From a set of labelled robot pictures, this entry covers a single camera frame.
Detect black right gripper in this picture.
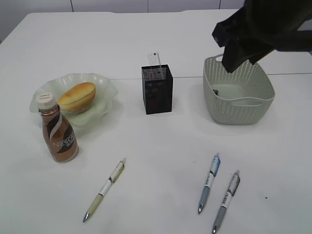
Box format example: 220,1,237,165
212,0,312,73

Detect transparent plastic ruler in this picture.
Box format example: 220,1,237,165
148,52,161,69

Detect yellow bread roll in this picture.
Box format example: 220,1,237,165
58,82,96,114

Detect white pen beige grip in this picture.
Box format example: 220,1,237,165
82,158,126,223

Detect brown Nescafe coffee bottle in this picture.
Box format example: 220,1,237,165
36,93,78,162

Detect green plastic woven basket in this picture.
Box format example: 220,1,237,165
203,55,275,125

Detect black mesh pen holder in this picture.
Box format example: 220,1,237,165
141,64,173,115

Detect white pen blue clip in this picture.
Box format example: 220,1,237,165
198,153,221,214

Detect clear pen grey grip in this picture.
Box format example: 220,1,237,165
212,171,240,234

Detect translucent green wavy plate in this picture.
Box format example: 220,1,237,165
29,73,118,127

